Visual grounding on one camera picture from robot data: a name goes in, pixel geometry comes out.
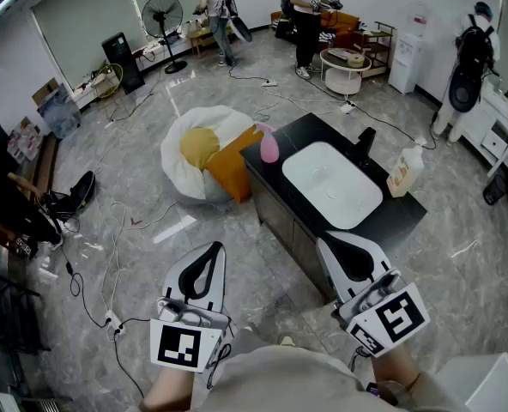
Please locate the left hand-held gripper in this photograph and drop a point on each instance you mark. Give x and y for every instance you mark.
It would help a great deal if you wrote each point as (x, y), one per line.
(181, 343)

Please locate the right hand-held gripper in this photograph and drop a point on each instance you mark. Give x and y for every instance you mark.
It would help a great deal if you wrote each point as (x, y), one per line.
(395, 316)

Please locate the pink spray bottle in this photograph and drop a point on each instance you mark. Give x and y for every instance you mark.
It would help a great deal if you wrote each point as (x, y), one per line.
(269, 146)

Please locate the person's right forearm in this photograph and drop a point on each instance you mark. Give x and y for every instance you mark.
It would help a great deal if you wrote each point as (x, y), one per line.
(393, 367)

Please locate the person's left forearm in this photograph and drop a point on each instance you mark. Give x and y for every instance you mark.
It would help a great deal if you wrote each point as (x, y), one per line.
(170, 389)

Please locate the white detergent bottle orange label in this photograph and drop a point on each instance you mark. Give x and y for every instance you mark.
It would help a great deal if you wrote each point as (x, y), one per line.
(404, 172)

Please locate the person's left shoe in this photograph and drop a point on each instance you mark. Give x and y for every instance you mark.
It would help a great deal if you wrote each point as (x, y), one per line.
(249, 328)

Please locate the person's shoe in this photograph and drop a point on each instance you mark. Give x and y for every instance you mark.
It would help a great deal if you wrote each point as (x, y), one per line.
(286, 340)
(249, 328)

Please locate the black-topped sink cabinet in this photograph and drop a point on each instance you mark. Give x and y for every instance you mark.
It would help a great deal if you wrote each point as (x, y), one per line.
(280, 217)

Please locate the white power strip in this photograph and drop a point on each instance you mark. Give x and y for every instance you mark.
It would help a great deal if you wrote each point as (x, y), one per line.
(113, 321)
(269, 83)
(347, 107)

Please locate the person's right shoe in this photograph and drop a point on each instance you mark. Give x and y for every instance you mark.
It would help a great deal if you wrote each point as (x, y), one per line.
(286, 340)

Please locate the white egg-shaped beanbag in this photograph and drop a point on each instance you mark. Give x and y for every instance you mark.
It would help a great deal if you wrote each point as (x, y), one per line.
(185, 174)

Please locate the orange cushion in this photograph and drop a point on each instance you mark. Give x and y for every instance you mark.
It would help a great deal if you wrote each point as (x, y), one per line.
(232, 165)

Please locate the black faucet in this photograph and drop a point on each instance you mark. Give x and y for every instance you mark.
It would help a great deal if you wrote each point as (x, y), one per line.
(365, 144)

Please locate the black phone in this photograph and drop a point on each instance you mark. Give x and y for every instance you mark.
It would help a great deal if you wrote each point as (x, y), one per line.
(373, 388)

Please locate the person's beige clothing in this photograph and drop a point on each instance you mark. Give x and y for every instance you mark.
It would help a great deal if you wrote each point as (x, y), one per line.
(288, 380)

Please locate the black mesh basket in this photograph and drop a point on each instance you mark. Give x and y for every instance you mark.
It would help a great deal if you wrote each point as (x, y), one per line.
(494, 189)

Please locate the white stool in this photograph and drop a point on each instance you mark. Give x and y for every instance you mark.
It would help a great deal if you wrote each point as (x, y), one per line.
(481, 380)

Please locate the round white coffee table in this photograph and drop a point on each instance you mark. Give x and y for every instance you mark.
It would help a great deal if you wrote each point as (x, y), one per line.
(344, 75)

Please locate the white low cabinet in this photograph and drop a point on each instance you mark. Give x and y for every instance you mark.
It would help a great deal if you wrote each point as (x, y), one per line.
(490, 118)

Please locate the yellow-green hoop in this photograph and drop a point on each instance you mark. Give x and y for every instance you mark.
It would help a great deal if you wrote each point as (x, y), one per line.
(119, 80)

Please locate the white water dispenser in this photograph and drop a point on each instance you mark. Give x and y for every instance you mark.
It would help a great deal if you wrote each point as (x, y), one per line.
(406, 58)

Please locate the blue-grey painting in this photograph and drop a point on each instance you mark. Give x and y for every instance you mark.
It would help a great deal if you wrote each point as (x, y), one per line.
(58, 112)

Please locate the dark metal shelf trolley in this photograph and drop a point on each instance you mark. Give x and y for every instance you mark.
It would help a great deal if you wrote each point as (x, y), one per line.
(378, 41)

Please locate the cardboard box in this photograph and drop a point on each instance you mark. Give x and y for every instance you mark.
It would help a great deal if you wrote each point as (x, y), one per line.
(44, 92)

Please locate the orange sofa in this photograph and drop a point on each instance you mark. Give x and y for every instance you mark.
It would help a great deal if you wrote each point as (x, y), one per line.
(344, 22)

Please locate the small wooden table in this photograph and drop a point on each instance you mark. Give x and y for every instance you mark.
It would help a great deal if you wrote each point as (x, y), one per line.
(200, 32)

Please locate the black standing fan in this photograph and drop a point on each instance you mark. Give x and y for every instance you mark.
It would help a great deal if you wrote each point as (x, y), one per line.
(163, 15)

